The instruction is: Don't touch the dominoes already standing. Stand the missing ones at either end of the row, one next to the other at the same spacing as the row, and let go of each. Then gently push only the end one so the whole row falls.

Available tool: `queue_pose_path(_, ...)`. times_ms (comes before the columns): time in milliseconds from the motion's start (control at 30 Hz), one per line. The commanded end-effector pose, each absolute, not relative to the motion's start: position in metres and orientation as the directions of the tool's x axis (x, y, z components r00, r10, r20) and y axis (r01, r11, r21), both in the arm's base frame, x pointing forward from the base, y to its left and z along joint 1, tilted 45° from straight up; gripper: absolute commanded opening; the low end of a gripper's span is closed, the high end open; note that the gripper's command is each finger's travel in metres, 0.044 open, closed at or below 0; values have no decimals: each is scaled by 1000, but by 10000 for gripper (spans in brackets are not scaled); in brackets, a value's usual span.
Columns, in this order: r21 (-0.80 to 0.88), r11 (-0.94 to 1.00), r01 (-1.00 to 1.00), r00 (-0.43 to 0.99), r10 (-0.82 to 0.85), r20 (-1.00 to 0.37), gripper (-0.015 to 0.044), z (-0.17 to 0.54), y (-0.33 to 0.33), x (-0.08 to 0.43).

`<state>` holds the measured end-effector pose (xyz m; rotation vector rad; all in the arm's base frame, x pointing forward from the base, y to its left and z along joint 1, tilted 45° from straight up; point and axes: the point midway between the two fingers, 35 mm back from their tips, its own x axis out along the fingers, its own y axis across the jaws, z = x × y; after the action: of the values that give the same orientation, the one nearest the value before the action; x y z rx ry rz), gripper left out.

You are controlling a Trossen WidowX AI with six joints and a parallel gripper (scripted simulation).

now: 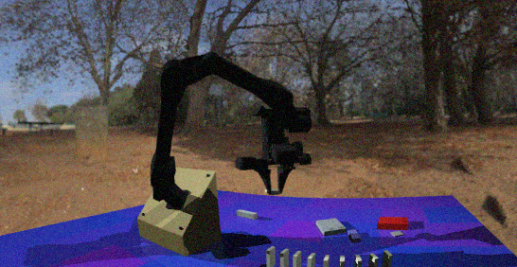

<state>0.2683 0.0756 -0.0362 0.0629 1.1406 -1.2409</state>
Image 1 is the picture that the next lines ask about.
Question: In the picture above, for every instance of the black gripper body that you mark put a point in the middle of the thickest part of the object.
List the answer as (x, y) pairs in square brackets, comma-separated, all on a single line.
[(246, 163)]

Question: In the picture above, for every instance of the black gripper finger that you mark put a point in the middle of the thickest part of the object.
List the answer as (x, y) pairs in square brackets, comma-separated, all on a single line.
[(282, 175), (266, 178)]

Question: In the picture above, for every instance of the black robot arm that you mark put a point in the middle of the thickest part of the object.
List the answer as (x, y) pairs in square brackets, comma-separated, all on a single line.
[(177, 75)]

